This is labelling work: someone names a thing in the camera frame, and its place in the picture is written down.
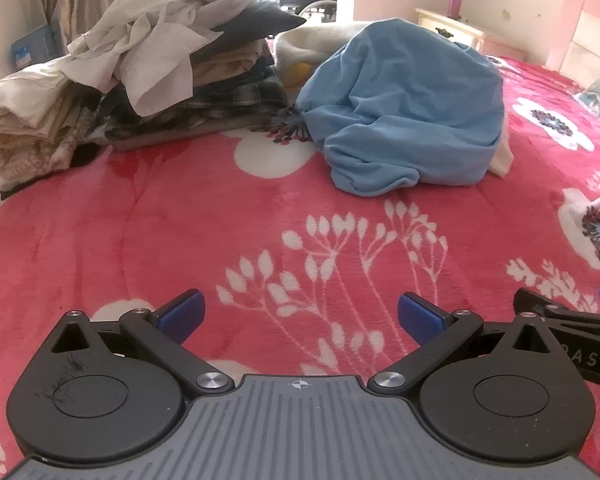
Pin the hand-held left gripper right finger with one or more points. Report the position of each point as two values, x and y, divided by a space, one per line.
420 317

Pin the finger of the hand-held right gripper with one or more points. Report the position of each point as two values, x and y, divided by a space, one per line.
530 300

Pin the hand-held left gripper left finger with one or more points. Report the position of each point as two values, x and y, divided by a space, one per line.
182 316

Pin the light blue shirt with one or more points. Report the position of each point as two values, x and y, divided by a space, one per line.
405 110

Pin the pink floral blanket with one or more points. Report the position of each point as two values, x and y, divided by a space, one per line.
180 240

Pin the pink headboard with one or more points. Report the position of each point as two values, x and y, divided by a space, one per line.
590 35

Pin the folded beige cloth stack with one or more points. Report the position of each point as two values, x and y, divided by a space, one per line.
25 110

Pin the yellow soft item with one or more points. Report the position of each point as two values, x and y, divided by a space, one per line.
300 76

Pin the cream nightstand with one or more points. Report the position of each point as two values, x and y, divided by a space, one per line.
450 25

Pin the white crumpled cloth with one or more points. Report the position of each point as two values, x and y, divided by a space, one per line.
155 25

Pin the cream fleece blanket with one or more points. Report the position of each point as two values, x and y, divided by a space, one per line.
305 45

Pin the purple cup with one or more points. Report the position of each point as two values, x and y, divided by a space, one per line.
455 5

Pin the dark grey cloth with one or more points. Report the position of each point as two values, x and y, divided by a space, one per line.
265 20

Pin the blue box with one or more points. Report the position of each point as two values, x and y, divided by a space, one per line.
32 45

